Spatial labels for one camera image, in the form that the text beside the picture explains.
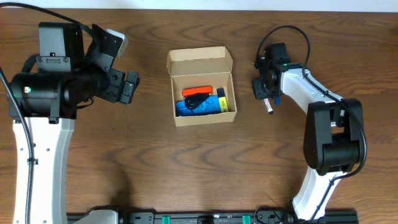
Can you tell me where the red stapler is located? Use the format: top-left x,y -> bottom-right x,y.
182,85 -> 213,98

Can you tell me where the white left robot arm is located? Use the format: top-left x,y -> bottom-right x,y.
7,22 -> 139,223

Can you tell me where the blue plastic block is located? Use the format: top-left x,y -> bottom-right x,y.
175,96 -> 221,116

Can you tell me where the brown cardboard box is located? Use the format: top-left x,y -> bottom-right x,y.
167,46 -> 238,127

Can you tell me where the blue whiteboard marker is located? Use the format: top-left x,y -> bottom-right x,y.
274,96 -> 280,105

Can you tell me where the black correction tape dispenser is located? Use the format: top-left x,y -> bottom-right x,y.
184,93 -> 210,110

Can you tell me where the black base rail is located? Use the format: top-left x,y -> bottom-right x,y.
67,205 -> 359,224

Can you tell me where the yellow highlighter pen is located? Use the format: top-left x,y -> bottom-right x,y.
217,88 -> 229,113

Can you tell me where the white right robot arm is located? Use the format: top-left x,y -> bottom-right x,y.
252,43 -> 367,223

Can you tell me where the black whiteboard marker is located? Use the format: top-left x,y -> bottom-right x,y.
264,98 -> 274,114

